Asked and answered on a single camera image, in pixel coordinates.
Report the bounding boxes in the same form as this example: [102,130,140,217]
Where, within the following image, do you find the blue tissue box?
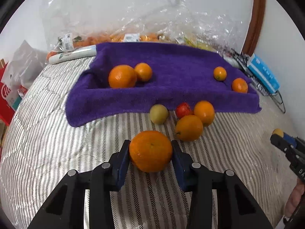
[247,53,280,95]

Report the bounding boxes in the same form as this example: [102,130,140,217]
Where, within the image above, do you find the grey plastic bag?
[1,40,47,111]

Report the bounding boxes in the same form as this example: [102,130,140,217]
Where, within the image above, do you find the clear bag of mandarins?
[40,0,112,53]

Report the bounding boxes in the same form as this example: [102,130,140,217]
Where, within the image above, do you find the clear bag of yellow fruit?
[166,4,244,53]

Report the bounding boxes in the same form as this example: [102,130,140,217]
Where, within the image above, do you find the purple towel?
[65,42,261,127]

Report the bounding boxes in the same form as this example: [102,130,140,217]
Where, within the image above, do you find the black cables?
[222,48,287,114]

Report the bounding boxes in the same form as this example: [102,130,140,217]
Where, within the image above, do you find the small red tomato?
[175,102,193,119]

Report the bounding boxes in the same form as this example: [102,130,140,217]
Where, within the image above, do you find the large mandarin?
[129,131,173,173]
[232,77,248,94]

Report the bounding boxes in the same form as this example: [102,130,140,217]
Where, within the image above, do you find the red paper shopping bag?
[0,59,16,126]

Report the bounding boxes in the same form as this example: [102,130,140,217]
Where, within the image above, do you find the white rolled paper tube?
[49,45,97,65]

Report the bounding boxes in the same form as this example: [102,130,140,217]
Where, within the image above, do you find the oval orange fruit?
[134,63,153,82]

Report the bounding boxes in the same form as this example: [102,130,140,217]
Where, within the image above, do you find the small orange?
[213,66,227,82]
[175,115,203,142]
[193,100,215,127]

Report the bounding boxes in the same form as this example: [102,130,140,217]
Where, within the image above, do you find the green-brown round fruit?
[149,104,169,125]

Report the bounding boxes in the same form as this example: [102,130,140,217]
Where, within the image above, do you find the patterned black white pouch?
[221,49,272,96]

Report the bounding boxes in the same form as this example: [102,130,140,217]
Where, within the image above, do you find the striped quilted mattress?
[1,57,297,228]

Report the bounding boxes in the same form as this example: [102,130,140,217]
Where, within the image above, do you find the clear bag of small oranges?
[111,0,193,44]

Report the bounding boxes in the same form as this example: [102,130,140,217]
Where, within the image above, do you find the brown wooden door frame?
[241,0,266,56]

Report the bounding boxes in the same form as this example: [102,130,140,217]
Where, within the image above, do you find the person's right hand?
[284,179,304,218]

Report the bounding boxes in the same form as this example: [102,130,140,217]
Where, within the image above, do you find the large orange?
[108,65,137,88]

